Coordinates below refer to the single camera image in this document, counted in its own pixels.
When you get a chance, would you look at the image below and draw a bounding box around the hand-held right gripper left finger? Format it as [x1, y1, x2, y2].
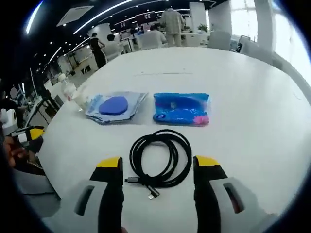
[58, 156, 125, 233]

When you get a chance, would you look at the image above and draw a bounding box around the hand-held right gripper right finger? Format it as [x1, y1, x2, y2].
[193, 155, 270, 233]

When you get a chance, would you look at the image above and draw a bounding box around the clear plastic bottle red label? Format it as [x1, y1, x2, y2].
[58, 74, 78, 101]

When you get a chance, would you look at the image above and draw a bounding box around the black cable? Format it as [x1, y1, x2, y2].
[124, 129, 193, 201]

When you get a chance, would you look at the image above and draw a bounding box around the blue tissue packet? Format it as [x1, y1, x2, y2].
[152, 92, 211, 128]

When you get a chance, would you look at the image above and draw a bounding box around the person's left hand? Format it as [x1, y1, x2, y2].
[3, 136, 28, 168]

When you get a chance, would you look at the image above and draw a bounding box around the white table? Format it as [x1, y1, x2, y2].
[37, 46, 311, 216]

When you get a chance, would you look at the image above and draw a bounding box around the ceiling air vent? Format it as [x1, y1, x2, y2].
[56, 5, 94, 27]

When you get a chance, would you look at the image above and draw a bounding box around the white office chair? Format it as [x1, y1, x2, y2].
[208, 31, 232, 51]

